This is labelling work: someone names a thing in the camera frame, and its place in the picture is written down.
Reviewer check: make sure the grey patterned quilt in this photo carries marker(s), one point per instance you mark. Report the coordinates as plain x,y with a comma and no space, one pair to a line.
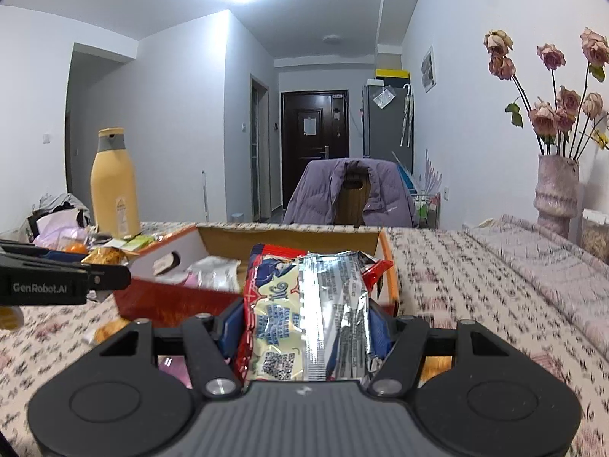
537,266

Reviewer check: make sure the grey refrigerator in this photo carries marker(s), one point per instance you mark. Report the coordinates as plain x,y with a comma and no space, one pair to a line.
383,128

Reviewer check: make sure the dark entrance door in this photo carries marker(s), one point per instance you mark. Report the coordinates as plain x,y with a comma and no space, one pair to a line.
295,152

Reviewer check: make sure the yellow black box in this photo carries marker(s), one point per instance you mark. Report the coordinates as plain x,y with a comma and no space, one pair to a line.
392,74

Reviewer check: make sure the plain pink snack packet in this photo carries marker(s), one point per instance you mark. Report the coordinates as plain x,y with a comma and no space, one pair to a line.
173,371

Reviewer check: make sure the clear food jar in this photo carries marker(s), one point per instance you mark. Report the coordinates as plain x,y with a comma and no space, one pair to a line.
594,238

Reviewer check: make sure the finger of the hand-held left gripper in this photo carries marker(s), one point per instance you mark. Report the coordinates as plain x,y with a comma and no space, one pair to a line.
66,257
112,277

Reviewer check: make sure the grey clothing pile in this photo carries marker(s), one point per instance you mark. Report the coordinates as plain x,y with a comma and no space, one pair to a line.
57,200

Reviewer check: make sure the white paper notice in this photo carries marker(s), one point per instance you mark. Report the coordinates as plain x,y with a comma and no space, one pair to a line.
309,125

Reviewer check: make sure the white pole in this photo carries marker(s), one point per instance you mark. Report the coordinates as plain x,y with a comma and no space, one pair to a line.
204,195

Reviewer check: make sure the orange pastry snack packet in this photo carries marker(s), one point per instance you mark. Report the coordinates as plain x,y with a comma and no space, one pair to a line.
107,256

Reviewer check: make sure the red orange cardboard box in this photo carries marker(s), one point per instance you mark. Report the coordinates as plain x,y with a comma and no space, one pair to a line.
157,295

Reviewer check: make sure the white printed snack packet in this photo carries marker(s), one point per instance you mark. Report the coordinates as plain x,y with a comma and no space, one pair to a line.
216,271

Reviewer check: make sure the framed wall picture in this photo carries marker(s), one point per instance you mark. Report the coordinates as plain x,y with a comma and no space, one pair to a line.
428,69

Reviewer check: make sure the dried pink roses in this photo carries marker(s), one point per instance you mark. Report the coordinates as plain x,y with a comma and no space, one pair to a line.
542,121

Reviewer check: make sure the grey interior door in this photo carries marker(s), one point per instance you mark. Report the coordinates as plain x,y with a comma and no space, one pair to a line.
260,152

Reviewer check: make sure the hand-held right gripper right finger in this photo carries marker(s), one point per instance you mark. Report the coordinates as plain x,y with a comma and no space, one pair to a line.
383,331

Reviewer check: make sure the pink ribbed vase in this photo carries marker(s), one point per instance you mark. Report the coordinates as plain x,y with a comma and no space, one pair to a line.
554,190

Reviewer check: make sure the white pink plastic bag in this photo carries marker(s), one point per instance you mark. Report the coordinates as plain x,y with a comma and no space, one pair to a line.
57,233

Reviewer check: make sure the tangerine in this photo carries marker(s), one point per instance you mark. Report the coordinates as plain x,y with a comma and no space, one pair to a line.
76,249

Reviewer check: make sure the white folded umbrella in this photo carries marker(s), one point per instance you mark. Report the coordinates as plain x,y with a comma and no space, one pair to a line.
407,114

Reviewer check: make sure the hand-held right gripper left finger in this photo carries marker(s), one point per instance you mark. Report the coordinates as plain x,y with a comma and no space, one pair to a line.
232,331

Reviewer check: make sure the round ceiling lamp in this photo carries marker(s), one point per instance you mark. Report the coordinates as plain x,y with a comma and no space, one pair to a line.
333,39

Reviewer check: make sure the yellow thermos bottle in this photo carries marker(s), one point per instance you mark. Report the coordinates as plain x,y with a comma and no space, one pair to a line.
114,185

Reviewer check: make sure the person's left hand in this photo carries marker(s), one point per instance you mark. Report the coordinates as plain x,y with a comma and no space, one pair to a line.
9,317

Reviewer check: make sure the flat light green packet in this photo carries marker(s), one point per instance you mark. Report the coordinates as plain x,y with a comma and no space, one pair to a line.
138,243

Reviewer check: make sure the purple padded jacket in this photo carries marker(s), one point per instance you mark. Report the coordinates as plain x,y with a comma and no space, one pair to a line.
314,195

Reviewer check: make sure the wooden chair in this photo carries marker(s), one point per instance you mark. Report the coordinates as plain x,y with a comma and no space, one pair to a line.
351,200

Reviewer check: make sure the clear plastic pouch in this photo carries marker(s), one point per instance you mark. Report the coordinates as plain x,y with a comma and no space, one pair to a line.
383,97

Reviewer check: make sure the red silver snack packet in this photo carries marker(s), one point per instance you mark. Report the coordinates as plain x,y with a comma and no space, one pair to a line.
304,304

